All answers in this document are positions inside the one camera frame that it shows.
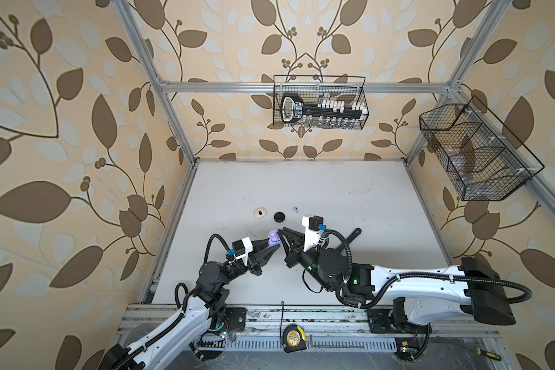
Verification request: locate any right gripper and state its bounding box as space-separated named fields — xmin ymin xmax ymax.
xmin=280 ymin=228 xmax=333 ymax=294

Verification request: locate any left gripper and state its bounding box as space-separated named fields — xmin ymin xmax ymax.
xmin=218 ymin=240 xmax=278 ymax=291

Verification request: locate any purple round earbud case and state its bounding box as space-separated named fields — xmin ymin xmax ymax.
xmin=268 ymin=229 xmax=282 ymax=247

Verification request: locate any black round earbud case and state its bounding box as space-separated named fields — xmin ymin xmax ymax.
xmin=274 ymin=211 xmax=285 ymax=223

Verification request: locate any white earbud charging case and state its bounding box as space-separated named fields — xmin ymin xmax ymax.
xmin=254 ymin=208 xmax=267 ymax=219

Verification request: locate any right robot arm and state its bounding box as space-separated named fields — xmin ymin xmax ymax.
xmin=269 ymin=225 xmax=533 ymax=326

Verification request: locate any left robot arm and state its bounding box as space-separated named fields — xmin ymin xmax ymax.
xmin=98 ymin=229 xmax=281 ymax=369

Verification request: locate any green pipe wrench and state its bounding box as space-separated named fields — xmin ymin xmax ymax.
xmin=346 ymin=228 xmax=362 ymax=244

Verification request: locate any yellow black tape measure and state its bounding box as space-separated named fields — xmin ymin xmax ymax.
xmin=282 ymin=324 xmax=308 ymax=353

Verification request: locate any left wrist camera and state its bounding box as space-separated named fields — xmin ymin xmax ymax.
xmin=227 ymin=237 xmax=253 ymax=267

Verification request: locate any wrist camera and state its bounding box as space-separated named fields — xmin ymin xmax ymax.
xmin=227 ymin=237 xmax=253 ymax=267
xmin=302 ymin=215 xmax=326 ymax=252

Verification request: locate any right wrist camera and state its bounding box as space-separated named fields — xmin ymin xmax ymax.
xmin=302 ymin=215 xmax=326 ymax=252

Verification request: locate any black wire basket back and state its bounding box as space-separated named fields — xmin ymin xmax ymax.
xmin=272 ymin=74 xmax=369 ymax=130

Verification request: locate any black wire basket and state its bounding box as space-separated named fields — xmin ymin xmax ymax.
xmin=272 ymin=74 xmax=369 ymax=130
xmin=419 ymin=97 xmax=545 ymax=201

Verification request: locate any black wire basket right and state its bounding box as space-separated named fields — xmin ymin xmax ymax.
xmin=419 ymin=97 xmax=545 ymax=201

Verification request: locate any yellow handled screwdriver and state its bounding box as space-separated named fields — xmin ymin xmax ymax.
xmin=476 ymin=348 xmax=502 ymax=362

